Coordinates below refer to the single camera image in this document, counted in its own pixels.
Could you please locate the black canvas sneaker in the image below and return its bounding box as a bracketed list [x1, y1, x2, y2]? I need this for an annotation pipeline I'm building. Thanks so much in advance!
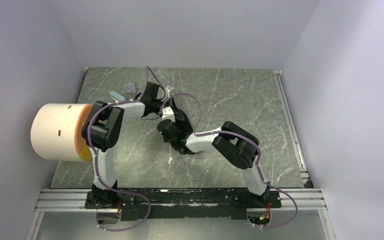
[171, 107, 194, 155]

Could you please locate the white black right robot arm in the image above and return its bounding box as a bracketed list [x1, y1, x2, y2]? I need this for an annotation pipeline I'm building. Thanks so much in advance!
[157, 107, 270, 207]

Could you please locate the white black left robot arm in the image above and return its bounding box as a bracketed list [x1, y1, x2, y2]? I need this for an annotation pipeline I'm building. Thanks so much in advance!
[81, 82, 174, 208]

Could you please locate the light blue stapler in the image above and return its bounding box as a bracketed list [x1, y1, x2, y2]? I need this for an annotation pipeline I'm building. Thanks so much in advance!
[109, 91, 126, 103]

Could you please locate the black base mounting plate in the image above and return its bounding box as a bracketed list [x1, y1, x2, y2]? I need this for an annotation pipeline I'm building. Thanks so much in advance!
[84, 187, 282, 221]

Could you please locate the beige cylinder with coloured face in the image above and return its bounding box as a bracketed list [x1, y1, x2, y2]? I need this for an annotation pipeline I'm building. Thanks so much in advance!
[30, 103, 93, 162]

